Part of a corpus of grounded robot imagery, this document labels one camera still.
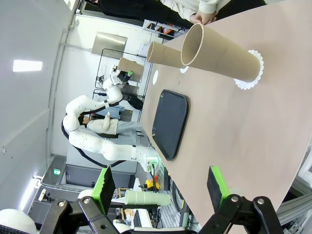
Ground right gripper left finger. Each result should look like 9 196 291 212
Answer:
40 165 137 234

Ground grey metal wall panel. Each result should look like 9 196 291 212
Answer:
92 31 128 57

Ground person's left forearm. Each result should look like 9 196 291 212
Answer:
198 0 233 15

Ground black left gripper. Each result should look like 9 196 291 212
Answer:
117 70 134 82

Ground black plastic serving tray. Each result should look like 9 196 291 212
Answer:
152 89 190 161

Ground yellow tool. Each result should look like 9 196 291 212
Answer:
145 178 162 191

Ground aluminium profile frame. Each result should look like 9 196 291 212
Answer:
277 168 312 229

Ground pale green cup stack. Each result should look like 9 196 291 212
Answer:
124 190 172 207

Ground rectangular ceiling light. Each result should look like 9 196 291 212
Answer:
12 60 43 72

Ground bystander in white fleece jacket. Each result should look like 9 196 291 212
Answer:
77 112 145 147

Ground white socket box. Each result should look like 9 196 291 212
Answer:
144 156 161 173

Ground black wire rack frame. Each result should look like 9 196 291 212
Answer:
94 48 153 103

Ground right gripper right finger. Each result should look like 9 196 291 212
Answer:
195 165 285 234

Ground person's left hand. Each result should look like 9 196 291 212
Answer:
190 11 217 25

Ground person's black trousers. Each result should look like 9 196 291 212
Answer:
85 0 266 28

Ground light grey sweater torso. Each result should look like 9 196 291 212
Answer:
160 0 204 18

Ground tall brown paper cup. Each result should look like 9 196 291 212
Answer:
180 23 261 82
146 41 188 67
118 57 143 83

